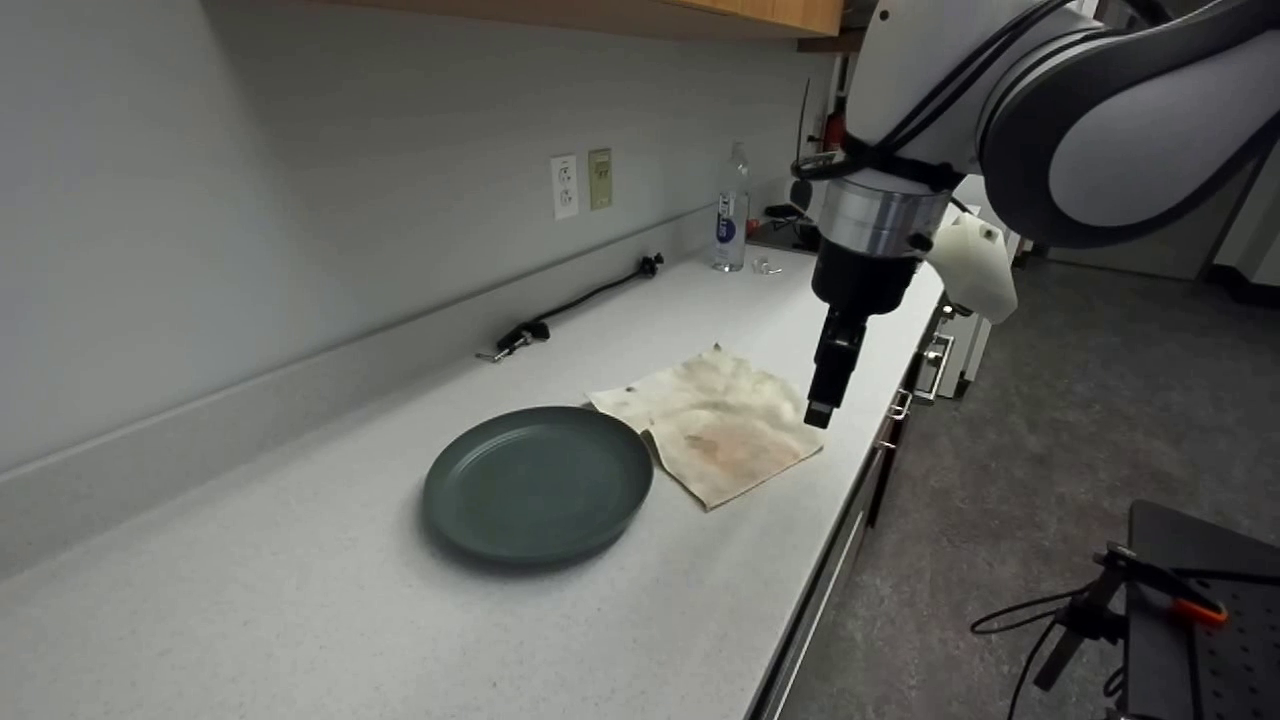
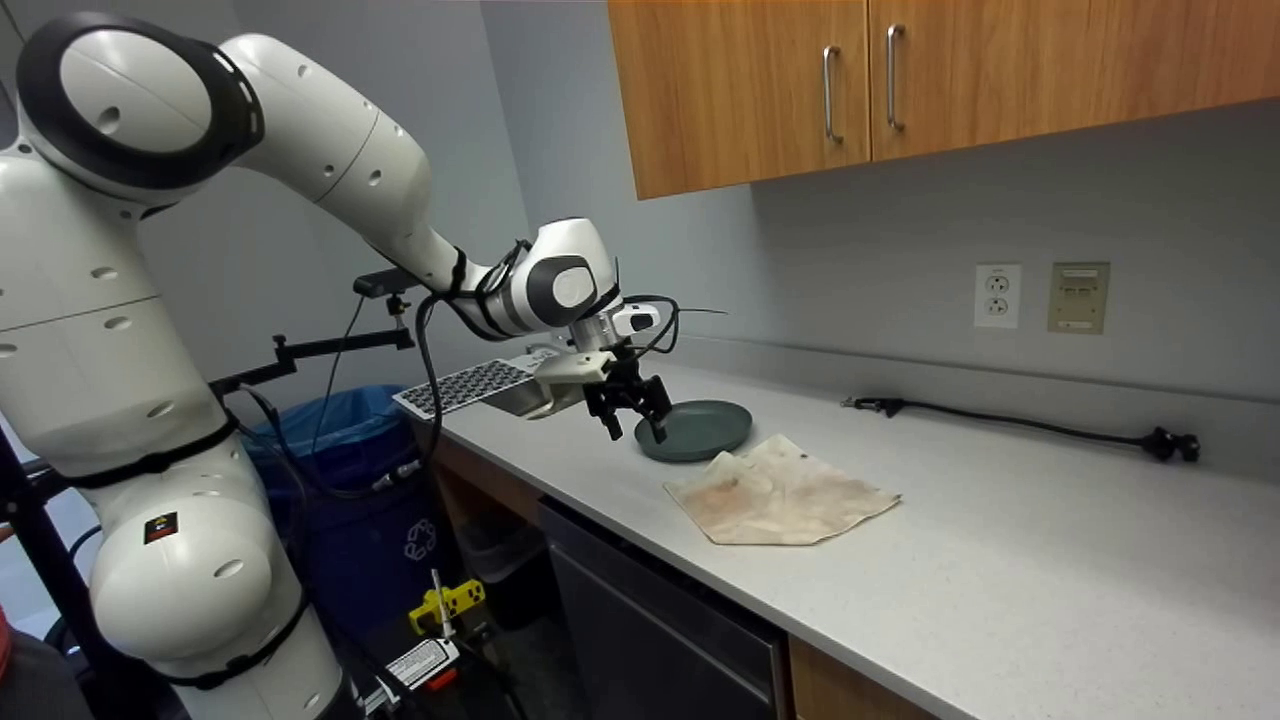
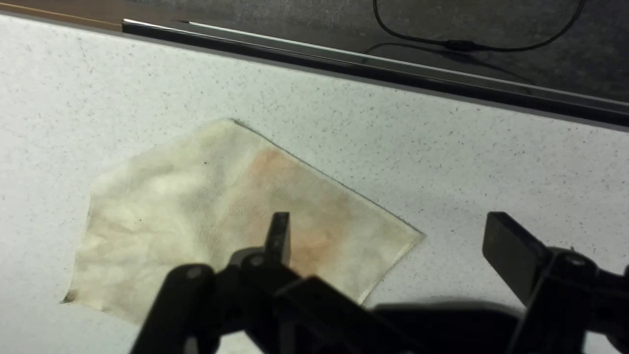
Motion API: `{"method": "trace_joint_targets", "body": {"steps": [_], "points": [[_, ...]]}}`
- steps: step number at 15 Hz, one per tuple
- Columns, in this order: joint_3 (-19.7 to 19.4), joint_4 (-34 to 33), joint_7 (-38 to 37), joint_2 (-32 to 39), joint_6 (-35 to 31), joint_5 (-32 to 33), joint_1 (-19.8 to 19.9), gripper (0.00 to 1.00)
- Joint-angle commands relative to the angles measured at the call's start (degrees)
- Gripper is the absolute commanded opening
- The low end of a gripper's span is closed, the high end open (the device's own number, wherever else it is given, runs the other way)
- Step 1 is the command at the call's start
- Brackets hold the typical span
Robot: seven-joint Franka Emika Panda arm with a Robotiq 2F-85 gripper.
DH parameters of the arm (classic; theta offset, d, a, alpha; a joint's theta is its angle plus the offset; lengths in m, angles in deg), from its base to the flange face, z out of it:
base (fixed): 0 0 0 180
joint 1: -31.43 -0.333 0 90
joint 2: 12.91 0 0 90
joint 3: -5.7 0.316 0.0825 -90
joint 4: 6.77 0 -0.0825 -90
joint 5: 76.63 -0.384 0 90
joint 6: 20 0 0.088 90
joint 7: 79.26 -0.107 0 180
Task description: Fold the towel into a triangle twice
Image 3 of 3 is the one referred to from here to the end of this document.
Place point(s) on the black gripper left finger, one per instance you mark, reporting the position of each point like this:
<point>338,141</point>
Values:
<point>217,308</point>

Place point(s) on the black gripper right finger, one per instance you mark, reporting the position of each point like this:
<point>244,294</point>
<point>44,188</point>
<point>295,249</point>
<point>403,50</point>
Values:
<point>563,302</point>

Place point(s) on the beige stained towel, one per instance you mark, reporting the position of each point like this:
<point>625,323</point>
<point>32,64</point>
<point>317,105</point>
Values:
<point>217,209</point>

